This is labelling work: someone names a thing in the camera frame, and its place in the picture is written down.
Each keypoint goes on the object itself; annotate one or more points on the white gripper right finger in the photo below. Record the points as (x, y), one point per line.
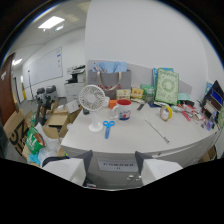
(156, 169)

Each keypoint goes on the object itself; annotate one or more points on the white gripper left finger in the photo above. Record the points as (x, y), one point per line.
(68, 168)

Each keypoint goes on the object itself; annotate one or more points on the yellow tape roll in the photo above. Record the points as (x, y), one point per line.
(165, 112)

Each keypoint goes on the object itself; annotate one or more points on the green snack bag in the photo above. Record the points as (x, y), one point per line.
(34, 140)

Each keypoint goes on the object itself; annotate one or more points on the open cardboard box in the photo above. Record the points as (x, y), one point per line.
(59, 119)

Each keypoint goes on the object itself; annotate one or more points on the black remote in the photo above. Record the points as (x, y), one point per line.
(140, 107)

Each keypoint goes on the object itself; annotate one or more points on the large printed cardboard box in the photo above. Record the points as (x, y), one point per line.
(16, 130)

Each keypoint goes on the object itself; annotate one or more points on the white mug red rim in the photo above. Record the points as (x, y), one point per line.
(122, 109)

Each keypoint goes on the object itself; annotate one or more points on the white desk fan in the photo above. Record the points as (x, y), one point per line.
(93, 103)

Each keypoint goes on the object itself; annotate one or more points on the black office chair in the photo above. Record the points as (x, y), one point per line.
(50, 95)

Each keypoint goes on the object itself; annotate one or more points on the small orange box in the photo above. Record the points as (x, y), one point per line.
(112, 103)

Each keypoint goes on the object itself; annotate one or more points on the yellow snack box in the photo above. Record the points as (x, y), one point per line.
(137, 93)

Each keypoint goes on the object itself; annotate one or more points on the green tissue packet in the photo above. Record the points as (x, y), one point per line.
(148, 90)

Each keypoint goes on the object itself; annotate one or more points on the cream red print box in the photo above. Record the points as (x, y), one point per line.
(123, 93)

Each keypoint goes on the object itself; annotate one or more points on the green patterned book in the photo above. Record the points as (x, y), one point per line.
(166, 86)

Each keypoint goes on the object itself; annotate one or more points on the white office printer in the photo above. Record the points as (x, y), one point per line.
(75, 83)

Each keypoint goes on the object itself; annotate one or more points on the grey paper gift bag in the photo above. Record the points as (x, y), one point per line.
(110, 81)

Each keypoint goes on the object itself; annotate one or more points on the brown wooden door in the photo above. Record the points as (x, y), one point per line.
(7, 88)

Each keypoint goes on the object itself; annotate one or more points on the ceiling light panel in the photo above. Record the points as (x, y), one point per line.
(51, 22)

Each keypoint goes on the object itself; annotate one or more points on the wall whiteboard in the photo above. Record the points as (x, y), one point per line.
(43, 67)

